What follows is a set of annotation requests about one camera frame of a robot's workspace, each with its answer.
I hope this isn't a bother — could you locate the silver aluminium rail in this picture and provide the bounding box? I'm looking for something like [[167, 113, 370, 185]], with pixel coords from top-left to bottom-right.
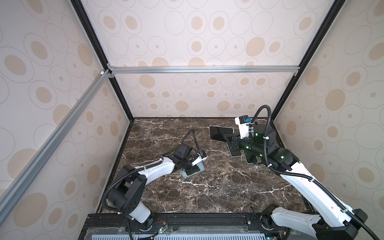
[[1, 69, 112, 225], [111, 65, 300, 74]]

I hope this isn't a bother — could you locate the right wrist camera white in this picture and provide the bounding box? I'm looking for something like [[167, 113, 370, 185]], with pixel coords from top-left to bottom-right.
[[235, 115, 253, 139]]

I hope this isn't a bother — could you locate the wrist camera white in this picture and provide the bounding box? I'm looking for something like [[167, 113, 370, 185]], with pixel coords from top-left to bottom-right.
[[235, 115, 253, 139], [192, 152, 207, 166]]

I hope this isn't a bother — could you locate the black corner frame post right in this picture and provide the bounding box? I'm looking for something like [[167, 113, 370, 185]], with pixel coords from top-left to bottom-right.
[[272, 0, 347, 122]]

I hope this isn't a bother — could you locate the silver aluminium rail back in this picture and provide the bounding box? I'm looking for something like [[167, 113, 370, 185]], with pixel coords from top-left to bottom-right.
[[111, 65, 300, 74]]

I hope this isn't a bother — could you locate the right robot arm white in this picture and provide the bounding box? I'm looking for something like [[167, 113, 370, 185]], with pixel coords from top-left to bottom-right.
[[211, 105, 378, 240]]

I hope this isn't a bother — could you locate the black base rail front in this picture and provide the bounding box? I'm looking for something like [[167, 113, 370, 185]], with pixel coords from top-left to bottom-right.
[[77, 211, 331, 240]]

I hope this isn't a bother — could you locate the black corner frame post left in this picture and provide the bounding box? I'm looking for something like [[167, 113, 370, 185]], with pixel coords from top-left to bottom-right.
[[70, 0, 135, 122]]

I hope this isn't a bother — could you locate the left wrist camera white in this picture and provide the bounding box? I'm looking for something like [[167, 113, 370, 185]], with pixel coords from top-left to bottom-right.
[[192, 152, 207, 166]]

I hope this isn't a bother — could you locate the black corner frame post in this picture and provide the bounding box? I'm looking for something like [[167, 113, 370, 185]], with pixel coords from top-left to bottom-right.
[[272, 0, 347, 122], [70, 0, 135, 122]]

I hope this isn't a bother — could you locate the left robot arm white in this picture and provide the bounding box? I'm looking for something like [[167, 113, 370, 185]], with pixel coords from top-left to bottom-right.
[[102, 129, 207, 225]]

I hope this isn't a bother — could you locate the silver aluminium rail left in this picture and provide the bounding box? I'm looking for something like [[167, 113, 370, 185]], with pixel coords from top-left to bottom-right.
[[1, 69, 112, 225]]

